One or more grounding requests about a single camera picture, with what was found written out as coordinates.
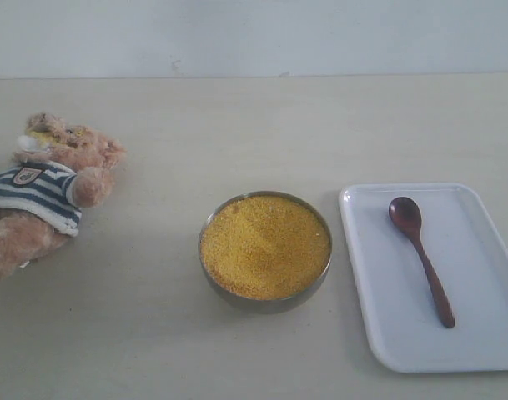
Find dark red wooden spoon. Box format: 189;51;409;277
388;197;455;329

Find yellow millet grains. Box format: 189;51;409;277
200;197;331;301

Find stainless steel bowl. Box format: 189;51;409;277
197;190;333;315

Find white rectangular plastic tray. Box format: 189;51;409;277
339;182;508;373

